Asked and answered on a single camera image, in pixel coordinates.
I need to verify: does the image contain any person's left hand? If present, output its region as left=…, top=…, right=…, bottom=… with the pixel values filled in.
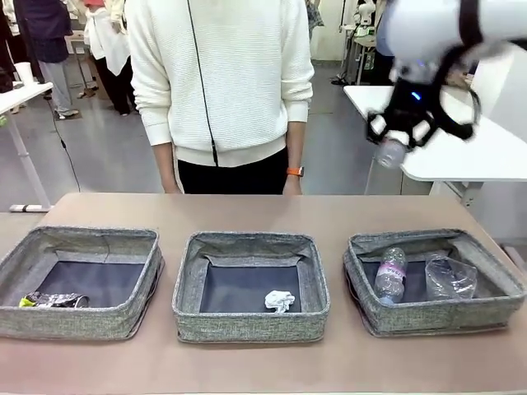
left=282, top=174, right=305, bottom=196

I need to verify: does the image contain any black cord on sweater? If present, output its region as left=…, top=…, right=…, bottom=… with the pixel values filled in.
left=187, top=0, right=219, bottom=166

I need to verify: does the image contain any clear bottle with pink label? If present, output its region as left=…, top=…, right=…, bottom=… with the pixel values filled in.
left=374, top=246, right=408, bottom=305

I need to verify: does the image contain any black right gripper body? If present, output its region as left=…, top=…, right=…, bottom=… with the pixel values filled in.
left=386, top=81, right=444, bottom=132

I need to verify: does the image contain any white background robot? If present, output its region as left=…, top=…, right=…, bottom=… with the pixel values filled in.
left=355, top=0, right=378, bottom=39

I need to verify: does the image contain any large white table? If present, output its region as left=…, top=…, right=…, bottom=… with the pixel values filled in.
left=343, top=84, right=527, bottom=207

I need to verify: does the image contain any grey fabric basket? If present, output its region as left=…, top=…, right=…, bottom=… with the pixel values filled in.
left=0, top=225, right=166, bottom=342
left=341, top=229, right=527, bottom=338
left=171, top=231, right=332, bottom=345

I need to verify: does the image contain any person in white knit sweater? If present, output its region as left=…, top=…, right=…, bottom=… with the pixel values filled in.
left=124, top=0, right=316, bottom=196

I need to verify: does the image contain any clear plastic cup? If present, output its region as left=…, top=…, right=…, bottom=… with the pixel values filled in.
left=424, top=253, right=478, bottom=301

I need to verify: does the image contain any person's right forearm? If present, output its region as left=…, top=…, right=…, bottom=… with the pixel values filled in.
left=152, top=142, right=179, bottom=190

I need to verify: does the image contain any person in blue shirt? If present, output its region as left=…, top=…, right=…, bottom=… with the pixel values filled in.
left=375, top=12, right=397, bottom=86

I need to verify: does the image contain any person in white shirt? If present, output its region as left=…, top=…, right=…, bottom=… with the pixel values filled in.
left=84, top=0, right=139, bottom=116

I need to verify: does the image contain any person's left forearm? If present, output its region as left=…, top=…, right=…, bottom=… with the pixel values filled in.
left=286, top=118, right=309, bottom=170

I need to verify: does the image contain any small clear plastic bottle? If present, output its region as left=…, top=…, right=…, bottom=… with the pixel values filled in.
left=374, top=137, right=408, bottom=170

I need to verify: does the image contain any white paper ball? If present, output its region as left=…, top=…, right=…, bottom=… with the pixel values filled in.
left=263, top=290, right=296, bottom=315

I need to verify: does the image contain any person in navy top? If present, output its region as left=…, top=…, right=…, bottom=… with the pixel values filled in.
left=14, top=0, right=79, bottom=120

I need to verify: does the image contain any crushed black Pepsi can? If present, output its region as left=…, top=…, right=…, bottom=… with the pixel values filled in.
left=19, top=291, right=90, bottom=309

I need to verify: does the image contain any white paper cup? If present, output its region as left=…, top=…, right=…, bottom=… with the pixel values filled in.
left=14, top=63, right=33, bottom=86

